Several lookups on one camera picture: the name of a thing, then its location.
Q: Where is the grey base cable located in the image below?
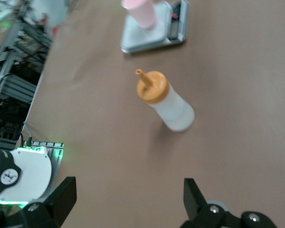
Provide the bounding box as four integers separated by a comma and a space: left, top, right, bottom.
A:
20, 121, 34, 149

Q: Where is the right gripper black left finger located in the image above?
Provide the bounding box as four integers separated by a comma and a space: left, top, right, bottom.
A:
0, 176, 77, 228

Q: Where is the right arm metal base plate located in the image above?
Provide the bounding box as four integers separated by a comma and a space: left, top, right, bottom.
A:
0, 140, 65, 207

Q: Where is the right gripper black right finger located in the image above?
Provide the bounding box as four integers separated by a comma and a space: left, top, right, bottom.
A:
180, 177, 279, 228

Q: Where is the pink plastic cup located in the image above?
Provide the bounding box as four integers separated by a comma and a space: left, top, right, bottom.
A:
121, 0, 157, 29

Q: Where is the silver digital kitchen scale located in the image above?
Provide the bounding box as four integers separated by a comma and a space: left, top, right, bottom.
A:
120, 0, 190, 54

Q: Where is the aluminium frame rack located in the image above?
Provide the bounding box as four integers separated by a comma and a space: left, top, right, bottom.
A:
0, 14, 54, 148

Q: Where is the translucent sauce bottle orange cap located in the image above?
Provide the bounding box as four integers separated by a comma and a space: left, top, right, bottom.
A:
135, 68, 195, 133

